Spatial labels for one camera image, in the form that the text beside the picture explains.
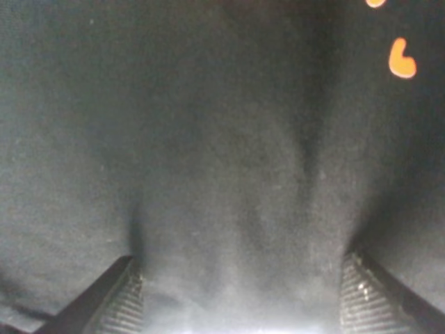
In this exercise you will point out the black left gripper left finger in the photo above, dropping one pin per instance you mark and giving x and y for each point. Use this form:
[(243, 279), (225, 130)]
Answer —
[(112, 304)]

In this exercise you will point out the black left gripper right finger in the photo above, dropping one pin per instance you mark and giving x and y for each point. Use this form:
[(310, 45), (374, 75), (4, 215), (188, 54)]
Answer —
[(373, 301)]

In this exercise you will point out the black printed t-shirt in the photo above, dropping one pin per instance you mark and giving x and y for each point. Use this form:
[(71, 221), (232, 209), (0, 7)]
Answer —
[(238, 149)]

